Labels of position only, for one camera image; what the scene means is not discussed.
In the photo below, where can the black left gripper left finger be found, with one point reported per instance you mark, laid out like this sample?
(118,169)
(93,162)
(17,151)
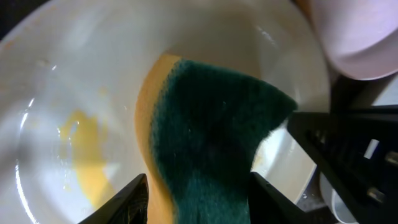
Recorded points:
(128,206)

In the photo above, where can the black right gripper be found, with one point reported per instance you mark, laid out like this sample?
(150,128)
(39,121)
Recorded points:
(357,152)

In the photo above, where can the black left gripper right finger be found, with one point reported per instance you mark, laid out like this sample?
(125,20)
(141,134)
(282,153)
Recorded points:
(268,206)

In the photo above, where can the yellow green sponge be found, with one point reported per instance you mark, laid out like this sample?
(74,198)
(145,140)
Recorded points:
(198,127)

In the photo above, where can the cream white plate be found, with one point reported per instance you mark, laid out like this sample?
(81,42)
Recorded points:
(71,73)

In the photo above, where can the large dark serving tray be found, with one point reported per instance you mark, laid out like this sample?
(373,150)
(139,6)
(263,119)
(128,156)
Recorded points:
(279,158)

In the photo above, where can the light green plate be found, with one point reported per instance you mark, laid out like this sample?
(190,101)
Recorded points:
(334,202)

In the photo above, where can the pink plate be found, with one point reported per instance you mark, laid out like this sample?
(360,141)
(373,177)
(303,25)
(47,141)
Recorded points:
(359,37)

